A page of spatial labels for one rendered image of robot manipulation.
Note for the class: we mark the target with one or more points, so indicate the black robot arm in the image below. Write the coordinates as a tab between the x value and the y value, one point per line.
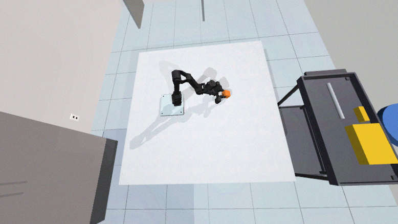
176	78

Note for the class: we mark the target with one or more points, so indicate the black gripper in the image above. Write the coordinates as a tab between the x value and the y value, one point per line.
218	97

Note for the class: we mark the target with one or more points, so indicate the orange block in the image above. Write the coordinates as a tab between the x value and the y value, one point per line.
226	93

